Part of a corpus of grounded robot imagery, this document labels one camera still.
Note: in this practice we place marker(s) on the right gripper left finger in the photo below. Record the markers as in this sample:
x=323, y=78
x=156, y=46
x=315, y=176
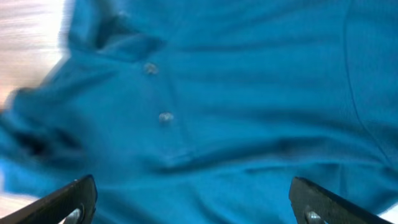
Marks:
x=74, y=203

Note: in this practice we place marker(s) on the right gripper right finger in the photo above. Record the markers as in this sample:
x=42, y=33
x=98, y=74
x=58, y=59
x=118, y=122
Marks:
x=312, y=204

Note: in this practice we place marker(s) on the blue polo shirt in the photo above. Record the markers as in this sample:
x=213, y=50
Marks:
x=203, y=111

